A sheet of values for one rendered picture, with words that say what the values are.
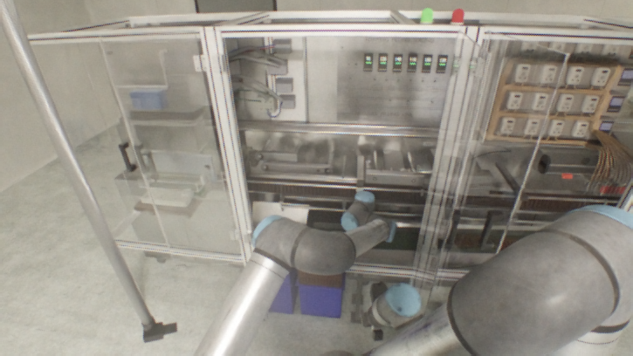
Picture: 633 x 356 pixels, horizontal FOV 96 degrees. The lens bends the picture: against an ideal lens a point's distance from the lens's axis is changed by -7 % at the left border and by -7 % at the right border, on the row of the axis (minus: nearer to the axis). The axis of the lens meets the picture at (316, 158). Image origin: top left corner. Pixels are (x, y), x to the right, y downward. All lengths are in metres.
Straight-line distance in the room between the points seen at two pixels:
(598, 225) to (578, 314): 0.12
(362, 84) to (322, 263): 1.17
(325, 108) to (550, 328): 1.60
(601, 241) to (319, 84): 1.54
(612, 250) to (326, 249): 0.57
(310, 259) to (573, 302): 0.57
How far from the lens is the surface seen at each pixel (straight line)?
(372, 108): 1.82
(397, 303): 0.92
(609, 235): 0.48
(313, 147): 1.87
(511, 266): 0.42
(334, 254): 0.83
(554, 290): 0.41
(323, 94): 1.81
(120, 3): 5.66
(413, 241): 1.82
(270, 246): 0.85
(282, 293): 2.11
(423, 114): 1.86
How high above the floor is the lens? 1.89
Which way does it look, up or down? 29 degrees down
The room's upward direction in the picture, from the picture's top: 1 degrees counter-clockwise
